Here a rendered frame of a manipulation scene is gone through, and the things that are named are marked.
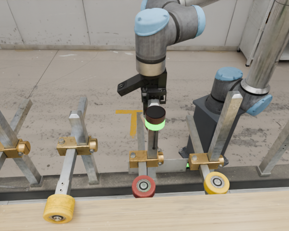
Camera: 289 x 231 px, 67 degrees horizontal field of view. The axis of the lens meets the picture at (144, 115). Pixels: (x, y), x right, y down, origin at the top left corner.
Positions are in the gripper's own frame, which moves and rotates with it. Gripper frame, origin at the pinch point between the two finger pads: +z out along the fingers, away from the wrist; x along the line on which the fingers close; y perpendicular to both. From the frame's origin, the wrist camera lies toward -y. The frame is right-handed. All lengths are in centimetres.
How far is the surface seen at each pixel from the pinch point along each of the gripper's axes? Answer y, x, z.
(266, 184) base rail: 55, -12, 35
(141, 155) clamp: -1.7, -7.7, 14.0
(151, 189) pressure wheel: 0.9, -24.2, 10.3
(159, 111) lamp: 4.0, -12.6, -13.7
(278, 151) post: 52, -10, 13
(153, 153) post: 2.9, -9.5, 10.9
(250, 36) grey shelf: 151, 211, 67
